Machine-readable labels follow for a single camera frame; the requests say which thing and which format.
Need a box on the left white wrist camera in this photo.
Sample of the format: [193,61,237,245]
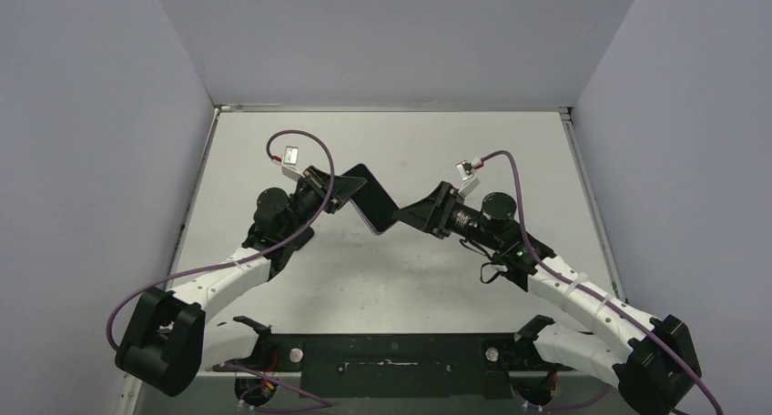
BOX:
[277,146,303,182]

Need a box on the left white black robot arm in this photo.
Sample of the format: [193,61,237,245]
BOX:
[115,164,379,397]

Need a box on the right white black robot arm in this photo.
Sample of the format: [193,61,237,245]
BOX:
[393,182,702,414]

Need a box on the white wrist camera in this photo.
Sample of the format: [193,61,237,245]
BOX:
[456,157,484,198]
[277,146,303,182]

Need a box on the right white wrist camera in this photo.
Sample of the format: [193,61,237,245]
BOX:
[456,157,484,198]

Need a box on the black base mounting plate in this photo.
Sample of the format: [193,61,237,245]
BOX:
[238,333,561,400]

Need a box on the black smartphone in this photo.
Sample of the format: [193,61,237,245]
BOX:
[343,164,399,236]

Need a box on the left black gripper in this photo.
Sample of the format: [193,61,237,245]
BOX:
[280,166,367,240]

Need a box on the aluminium table frame rail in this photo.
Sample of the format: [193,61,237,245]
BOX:
[558,106,628,300]

